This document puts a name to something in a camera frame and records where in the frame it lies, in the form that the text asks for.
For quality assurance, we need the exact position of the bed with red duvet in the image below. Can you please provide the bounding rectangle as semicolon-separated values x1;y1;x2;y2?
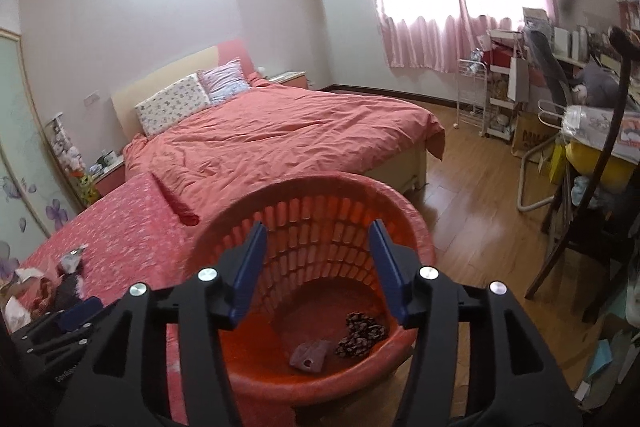
122;77;446;228

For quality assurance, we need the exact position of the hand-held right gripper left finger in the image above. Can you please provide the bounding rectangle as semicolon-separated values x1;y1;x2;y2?
55;222;268;427

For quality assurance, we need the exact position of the red plastic basket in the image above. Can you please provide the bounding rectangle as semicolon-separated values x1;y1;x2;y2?
182;173;436;409

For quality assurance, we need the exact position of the yellow tub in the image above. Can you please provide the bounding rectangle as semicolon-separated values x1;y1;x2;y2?
564;141;632;188

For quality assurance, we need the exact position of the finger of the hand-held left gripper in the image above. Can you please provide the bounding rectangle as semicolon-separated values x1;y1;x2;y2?
22;297;113;355

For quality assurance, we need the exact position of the silver gold snack wrapper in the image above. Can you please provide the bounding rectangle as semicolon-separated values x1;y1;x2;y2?
57;248;89;275

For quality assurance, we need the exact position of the red flowered blanket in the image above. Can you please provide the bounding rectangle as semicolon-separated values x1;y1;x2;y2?
14;172;241;427

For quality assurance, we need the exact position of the wardrobe with purple flowers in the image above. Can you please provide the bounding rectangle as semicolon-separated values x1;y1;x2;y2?
0;27;85;303

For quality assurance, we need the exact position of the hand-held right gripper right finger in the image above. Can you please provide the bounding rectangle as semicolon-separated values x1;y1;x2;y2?
369;219;583;427

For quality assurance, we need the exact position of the pink white crumpled packet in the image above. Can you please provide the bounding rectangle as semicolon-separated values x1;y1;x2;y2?
1;296;32;333

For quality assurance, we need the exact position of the dark crumpled wrapper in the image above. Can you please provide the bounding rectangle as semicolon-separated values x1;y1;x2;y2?
52;274;87;309

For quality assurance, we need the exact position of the white trolley cart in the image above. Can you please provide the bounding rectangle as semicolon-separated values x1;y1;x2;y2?
486;27;527;142

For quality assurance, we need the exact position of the dark wooden chair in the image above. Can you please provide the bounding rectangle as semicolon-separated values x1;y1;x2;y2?
524;24;640;325

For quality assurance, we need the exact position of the brown paper bag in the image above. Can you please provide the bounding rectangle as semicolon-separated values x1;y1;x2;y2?
510;111;557;158

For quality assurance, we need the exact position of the cluttered desk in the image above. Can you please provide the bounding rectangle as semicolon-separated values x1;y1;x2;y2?
550;24;640;108

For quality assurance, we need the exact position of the white wire rack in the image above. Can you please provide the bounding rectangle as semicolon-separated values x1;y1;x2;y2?
456;59;488;128

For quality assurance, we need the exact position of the pink nightstand with light top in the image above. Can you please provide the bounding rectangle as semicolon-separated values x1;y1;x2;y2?
269;71;308;90

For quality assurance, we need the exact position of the pink striped pillow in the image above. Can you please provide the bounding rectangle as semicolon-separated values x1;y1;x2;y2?
196;59;251;105

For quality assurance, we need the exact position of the grey office chair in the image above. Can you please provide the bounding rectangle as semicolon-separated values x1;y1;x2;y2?
517;29;578;214

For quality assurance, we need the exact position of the brown pine cone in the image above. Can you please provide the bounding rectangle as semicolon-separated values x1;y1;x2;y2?
335;311;387;358

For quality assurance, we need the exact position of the plastic wrapped bundle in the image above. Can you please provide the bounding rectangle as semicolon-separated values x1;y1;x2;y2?
560;104;640;160

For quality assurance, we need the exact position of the pink nightstand with clutter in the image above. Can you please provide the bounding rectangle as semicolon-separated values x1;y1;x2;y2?
89;151;126;198

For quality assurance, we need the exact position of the beige pink headboard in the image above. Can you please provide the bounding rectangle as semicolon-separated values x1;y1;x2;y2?
111;39;252;138

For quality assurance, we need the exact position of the white floral pillow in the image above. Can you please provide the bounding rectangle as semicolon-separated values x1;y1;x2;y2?
134;74;212;138

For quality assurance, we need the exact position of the yellow green plush toy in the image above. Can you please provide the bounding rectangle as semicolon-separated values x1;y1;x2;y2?
74;174;99;208

